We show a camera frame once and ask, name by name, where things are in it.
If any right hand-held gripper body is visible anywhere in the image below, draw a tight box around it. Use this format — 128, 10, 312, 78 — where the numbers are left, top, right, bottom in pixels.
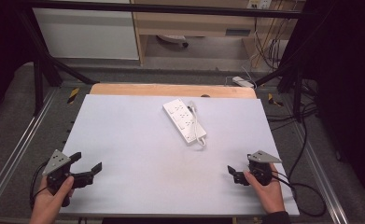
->
246, 150, 283, 187

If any white wall socket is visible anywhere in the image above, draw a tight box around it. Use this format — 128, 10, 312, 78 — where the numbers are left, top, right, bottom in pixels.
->
246, 0, 273, 10

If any aluminium floor rail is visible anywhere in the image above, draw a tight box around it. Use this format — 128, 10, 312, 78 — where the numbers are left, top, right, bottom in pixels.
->
0, 87, 60, 213
290, 118, 350, 224

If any person's left hand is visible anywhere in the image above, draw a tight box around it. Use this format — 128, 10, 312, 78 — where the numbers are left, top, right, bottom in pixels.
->
29, 175, 76, 224

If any right hand-held gripper black cable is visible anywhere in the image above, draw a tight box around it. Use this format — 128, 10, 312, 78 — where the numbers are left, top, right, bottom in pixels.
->
271, 173, 328, 218

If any white cabinet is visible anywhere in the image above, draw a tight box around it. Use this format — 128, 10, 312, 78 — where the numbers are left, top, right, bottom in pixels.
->
32, 0, 140, 61

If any light wooden desk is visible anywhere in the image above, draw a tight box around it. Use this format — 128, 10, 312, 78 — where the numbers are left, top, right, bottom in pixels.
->
130, 0, 307, 66

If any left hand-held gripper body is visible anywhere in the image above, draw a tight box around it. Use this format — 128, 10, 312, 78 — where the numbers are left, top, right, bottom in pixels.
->
42, 149, 79, 208

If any black metal frame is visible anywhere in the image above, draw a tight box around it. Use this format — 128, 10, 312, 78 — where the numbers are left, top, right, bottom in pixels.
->
13, 0, 315, 123

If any bundle of hanging cables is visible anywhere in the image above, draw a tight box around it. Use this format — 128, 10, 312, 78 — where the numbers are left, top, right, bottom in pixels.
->
252, 0, 291, 71

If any small white power strip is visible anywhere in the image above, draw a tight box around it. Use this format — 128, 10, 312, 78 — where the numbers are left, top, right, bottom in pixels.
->
232, 76, 255, 89

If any hand-held gripper black cable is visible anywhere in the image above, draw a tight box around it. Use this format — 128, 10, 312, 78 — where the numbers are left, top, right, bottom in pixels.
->
271, 173, 328, 218
29, 161, 49, 210

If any office chair base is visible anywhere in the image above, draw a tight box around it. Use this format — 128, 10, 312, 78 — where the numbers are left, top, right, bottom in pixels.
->
156, 34, 190, 49

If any white power strip cable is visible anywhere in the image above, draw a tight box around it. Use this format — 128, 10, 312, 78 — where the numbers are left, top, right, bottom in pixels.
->
187, 100, 208, 147

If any wooden table board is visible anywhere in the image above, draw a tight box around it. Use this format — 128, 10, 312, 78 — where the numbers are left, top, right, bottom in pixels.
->
89, 82, 259, 100

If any left hand-held gripper black cable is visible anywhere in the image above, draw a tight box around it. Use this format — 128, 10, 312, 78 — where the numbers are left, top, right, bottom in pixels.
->
29, 161, 49, 210

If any person's right hand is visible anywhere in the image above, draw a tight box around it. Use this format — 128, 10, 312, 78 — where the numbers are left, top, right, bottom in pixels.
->
243, 162, 287, 215

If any long black floor cable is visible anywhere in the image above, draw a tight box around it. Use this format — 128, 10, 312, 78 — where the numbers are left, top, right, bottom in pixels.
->
265, 77, 319, 181

